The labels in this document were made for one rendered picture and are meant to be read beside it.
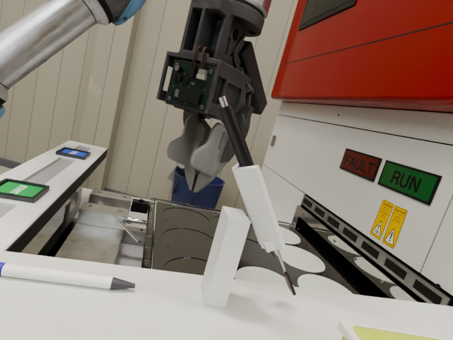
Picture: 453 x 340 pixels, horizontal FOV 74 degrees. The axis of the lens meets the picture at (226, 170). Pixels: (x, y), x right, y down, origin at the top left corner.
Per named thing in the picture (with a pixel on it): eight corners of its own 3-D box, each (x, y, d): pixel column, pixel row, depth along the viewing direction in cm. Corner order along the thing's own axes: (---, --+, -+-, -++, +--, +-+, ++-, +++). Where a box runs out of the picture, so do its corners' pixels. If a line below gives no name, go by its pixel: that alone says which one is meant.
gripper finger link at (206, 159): (168, 193, 34) (189, 114, 33) (199, 190, 39) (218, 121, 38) (189, 204, 33) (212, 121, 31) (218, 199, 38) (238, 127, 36)
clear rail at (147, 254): (154, 203, 69) (156, 197, 69) (146, 318, 34) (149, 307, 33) (148, 202, 69) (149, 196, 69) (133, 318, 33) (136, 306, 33)
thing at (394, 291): (292, 236, 85) (303, 205, 83) (418, 375, 43) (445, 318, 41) (286, 235, 84) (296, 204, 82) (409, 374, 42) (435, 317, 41)
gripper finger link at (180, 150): (149, 185, 36) (168, 108, 34) (181, 182, 41) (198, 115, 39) (168, 193, 34) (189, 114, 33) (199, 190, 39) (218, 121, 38)
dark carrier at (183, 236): (291, 228, 77) (292, 225, 76) (387, 327, 44) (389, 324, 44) (156, 204, 68) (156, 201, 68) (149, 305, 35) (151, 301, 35)
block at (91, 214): (125, 222, 58) (129, 208, 57) (123, 230, 55) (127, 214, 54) (81, 215, 56) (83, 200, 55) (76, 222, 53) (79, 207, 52)
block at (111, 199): (129, 207, 65) (133, 194, 65) (128, 213, 62) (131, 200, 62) (91, 201, 63) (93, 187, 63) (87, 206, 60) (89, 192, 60)
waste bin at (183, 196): (212, 231, 291) (228, 173, 280) (205, 251, 246) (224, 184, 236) (163, 216, 293) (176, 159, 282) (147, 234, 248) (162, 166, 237)
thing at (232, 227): (253, 289, 31) (290, 166, 29) (265, 315, 27) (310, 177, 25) (195, 282, 30) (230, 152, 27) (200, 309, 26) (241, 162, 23)
